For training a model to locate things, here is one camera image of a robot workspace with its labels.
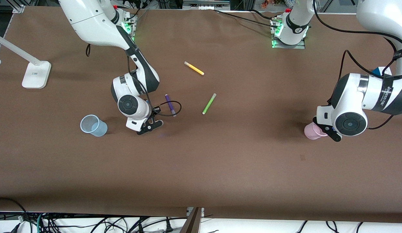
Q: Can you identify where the pink plastic cup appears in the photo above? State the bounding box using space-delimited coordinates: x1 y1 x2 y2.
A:
304 122 328 140

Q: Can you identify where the purple marker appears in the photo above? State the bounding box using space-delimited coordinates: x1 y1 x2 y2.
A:
165 94 177 117

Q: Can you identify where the blue plastic cup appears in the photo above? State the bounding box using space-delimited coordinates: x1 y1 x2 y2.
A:
80 115 108 137

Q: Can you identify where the green marker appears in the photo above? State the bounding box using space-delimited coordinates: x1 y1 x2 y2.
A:
202 93 217 115

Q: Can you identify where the yellow marker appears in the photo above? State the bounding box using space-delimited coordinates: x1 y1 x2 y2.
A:
184 61 205 76

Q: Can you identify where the wooden table beam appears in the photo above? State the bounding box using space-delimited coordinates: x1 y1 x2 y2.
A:
180 207 203 233

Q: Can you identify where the white stand with base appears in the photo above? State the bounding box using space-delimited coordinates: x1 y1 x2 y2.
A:
0 32 52 89

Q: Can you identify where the grey power strip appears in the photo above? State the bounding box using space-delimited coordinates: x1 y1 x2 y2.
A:
183 0 231 10

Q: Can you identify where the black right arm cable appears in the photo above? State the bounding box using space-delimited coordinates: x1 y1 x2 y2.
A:
127 57 182 117

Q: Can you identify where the black cable across table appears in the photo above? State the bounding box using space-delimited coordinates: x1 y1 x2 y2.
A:
214 9 279 28

